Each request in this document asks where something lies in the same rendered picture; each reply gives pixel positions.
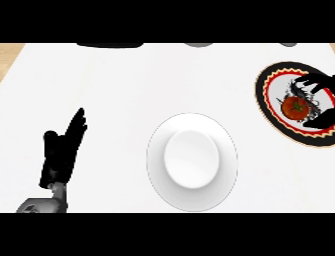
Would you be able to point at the grey round object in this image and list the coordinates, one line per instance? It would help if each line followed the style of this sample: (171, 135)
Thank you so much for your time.
(199, 44)

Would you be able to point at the white plate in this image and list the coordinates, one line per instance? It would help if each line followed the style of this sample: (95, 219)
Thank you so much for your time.
(193, 161)

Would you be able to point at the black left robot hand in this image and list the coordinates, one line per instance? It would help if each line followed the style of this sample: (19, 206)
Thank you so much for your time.
(63, 153)

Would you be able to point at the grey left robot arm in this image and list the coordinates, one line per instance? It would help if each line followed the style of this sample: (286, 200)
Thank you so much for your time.
(53, 201)

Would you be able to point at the black flat object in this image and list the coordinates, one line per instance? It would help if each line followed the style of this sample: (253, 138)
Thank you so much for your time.
(110, 44)

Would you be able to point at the small grey object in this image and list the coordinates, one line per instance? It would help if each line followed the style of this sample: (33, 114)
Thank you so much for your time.
(289, 44)

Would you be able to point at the black patterned plate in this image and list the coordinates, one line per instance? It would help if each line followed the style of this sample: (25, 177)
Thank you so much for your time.
(274, 110)

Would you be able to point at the red tomato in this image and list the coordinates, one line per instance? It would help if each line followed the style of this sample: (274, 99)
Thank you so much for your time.
(296, 107)

